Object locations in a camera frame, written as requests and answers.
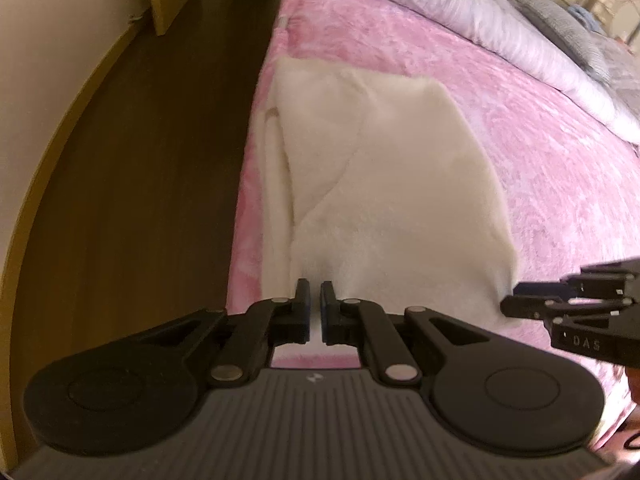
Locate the cream knit sweater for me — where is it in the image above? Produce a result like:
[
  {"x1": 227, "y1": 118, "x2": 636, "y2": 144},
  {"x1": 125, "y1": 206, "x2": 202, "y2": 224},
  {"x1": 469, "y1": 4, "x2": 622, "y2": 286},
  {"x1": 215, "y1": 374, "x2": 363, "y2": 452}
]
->
[{"x1": 253, "y1": 58, "x2": 518, "y2": 331}]

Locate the pink rose blanket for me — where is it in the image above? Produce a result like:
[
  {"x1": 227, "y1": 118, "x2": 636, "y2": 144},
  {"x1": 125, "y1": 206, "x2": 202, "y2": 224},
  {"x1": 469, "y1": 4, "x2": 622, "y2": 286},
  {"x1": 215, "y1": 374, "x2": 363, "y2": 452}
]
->
[{"x1": 224, "y1": 0, "x2": 640, "y2": 451}]

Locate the grey checked pillow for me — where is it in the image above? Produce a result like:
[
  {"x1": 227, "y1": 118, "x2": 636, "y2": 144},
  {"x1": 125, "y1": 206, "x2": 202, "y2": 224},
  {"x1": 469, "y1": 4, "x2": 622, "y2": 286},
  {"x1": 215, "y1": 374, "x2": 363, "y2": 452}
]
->
[{"x1": 509, "y1": 0, "x2": 611, "y2": 84}]

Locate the lilac striped quilt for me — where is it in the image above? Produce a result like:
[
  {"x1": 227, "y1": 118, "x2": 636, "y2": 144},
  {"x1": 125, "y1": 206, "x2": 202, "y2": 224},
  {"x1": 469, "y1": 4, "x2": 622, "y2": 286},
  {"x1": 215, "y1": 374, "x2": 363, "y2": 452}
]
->
[{"x1": 390, "y1": 0, "x2": 639, "y2": 144}]

